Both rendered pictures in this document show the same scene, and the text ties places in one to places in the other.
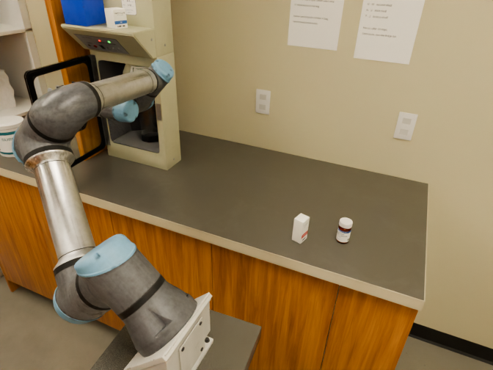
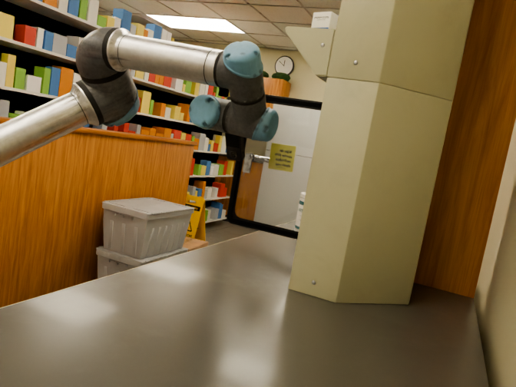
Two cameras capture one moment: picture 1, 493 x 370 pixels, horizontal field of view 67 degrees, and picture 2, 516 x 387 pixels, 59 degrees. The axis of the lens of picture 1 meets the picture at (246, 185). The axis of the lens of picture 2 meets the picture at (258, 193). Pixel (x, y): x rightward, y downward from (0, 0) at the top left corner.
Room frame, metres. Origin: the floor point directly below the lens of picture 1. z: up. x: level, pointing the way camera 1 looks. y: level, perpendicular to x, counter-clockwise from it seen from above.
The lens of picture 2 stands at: (1.28, -0.65, 1.25)
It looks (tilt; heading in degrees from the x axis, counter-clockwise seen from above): 7 degrees down; 89
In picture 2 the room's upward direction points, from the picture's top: 10 degrees clockwise
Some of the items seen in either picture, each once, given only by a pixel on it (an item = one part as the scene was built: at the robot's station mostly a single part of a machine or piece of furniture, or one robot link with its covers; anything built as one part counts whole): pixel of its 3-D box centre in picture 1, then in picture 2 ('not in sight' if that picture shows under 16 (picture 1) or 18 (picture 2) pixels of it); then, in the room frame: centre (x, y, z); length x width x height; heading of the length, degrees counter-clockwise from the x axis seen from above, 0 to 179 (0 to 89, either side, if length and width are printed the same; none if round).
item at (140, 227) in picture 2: not in sight; (147, 226); (0.55, 2.67, 0.49); 0.60 x 0.42 x 0.33; 67
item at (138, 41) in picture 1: (108, 40); (324, 67); (1.40, 0.51, 1.46); 0.32 x 0.12 x 0.10; 67
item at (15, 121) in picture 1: (11, 136); not in sight; (1.52, 1.06, 1.02); 0.13 x 0.13 x 0.15
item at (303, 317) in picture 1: (184, 249); not in sight; (1.45, 0.30, 0.45); 2.05 x 0.67 x 0.90; 67
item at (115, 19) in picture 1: (116, 17); (325, 28); (1.38, 0.47, 1.54); 0.05 x 0.05 x 0.06; 51
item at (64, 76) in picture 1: (70, 115); (283, 167); (1.35, 0.69, 1.19); 0.30 x 0.01 x 0.40; 160
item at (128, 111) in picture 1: (119, 109); (213, 113); (1.16, 0.42, 1.30); 0.11 x 0.09 x 0.08; 69
